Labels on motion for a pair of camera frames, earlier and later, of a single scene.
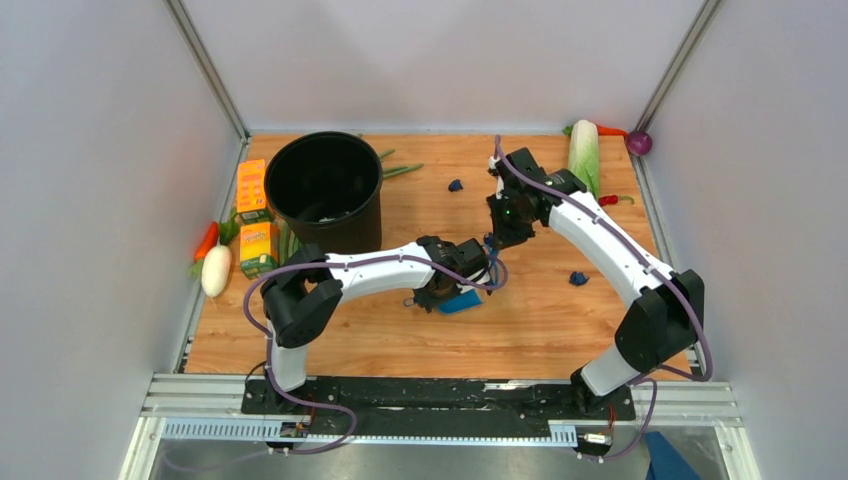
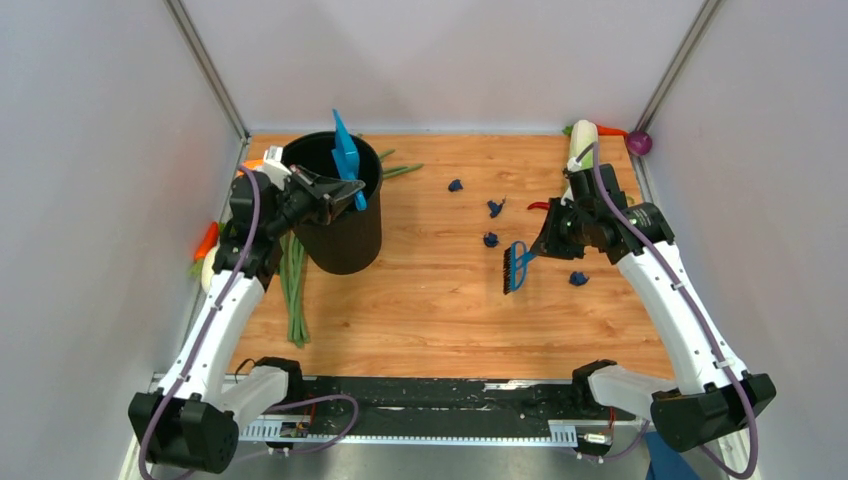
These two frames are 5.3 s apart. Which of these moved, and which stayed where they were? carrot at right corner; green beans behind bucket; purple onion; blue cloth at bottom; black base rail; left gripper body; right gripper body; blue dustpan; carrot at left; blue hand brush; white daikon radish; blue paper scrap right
Moved: left gripper body; blue hand brush; blue dustpan; right gripper body
Stayed: carrot at right corner; purple onion; white daikon radish; blue paper scrap right; carrot at left; green beans behind bucket; blue cloth at bottom; black base rail
